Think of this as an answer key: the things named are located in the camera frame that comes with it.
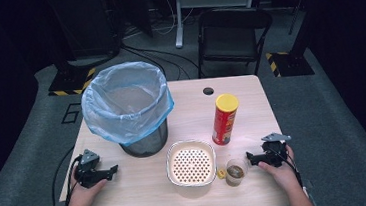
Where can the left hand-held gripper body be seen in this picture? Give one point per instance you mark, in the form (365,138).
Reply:
(88,168)

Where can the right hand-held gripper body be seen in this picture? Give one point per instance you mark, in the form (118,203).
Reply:
(274,152)

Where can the clear plastic cup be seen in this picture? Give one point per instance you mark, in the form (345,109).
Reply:
(235,173)

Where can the black mesh trash bin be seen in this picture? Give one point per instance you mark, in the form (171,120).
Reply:
(148,144)

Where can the red chip can yellow lid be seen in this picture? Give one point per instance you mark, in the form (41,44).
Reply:
(224,122)

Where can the white perforated square bowl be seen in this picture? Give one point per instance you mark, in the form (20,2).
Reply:
(191,164)

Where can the blue plastic bin bag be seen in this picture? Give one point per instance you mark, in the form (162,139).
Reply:
(127,101)

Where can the person's right hand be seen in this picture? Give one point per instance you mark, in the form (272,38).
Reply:
(282,174)

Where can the person's left hand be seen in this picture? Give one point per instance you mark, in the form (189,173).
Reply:
(82,197)

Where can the small yellow cap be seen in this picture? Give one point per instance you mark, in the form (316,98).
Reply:
(221,173)

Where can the black yellow striped base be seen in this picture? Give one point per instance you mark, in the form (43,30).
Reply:
(68,81)
(291,63)

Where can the black folding chair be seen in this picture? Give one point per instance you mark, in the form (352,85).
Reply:
(229,42)

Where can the black cabinet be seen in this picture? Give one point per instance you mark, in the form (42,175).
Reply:
(84,24)

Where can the white metal desk frame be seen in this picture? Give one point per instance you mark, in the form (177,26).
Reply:
(210,0)

